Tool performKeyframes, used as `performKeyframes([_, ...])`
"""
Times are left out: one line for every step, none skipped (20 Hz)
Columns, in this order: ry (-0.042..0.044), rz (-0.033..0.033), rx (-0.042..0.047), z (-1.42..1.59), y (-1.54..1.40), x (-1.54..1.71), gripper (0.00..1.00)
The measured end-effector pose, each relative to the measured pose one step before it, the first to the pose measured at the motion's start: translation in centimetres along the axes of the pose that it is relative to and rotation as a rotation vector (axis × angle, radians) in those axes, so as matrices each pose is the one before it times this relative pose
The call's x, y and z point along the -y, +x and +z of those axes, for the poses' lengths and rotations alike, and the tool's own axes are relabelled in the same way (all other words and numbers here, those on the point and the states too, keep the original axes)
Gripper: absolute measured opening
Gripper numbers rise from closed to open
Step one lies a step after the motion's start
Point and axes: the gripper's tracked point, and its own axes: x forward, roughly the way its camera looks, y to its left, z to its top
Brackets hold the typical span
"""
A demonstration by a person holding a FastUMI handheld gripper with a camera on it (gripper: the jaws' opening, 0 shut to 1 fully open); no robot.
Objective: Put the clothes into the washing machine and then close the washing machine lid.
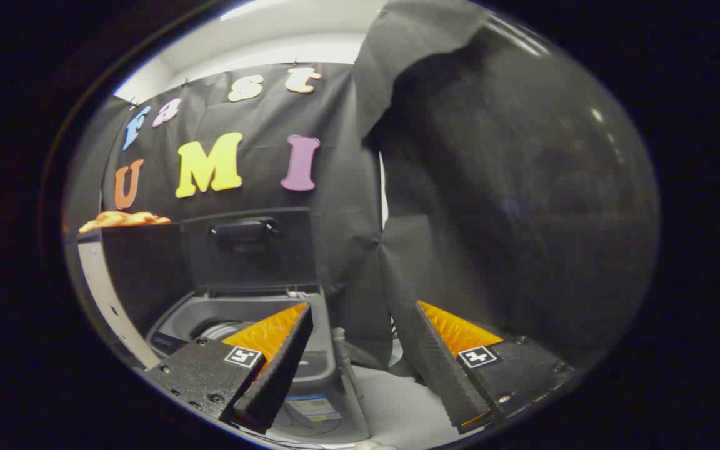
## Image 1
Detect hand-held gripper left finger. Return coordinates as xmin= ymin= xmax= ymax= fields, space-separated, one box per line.
xmin=145 ymin=302 xmax=314 ymax=434

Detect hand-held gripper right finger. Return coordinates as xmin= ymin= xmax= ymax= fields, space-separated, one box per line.
xmin=391 ymin=300 xmax=576 ymax=435

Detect grey washing machine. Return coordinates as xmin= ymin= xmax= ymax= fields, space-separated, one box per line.
xmin=145 ymin=284 xmax=373 ymax=446

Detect orange polo shirt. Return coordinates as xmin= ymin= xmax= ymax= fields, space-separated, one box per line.
xmin=79 ymin=211 xmax=172 ymax=235

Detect grey pipe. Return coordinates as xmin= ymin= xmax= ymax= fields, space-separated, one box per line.
xmin=332 ymin=327 xmax=364 ymax=402

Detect grey cabinet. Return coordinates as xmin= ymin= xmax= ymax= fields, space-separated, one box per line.
xmin=76 ymin=222 xmax=187 ymax=371

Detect dark grey hanging cloth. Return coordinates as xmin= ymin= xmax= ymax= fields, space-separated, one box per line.
xmin=352 ymin=0 xmax=661 ymax=379

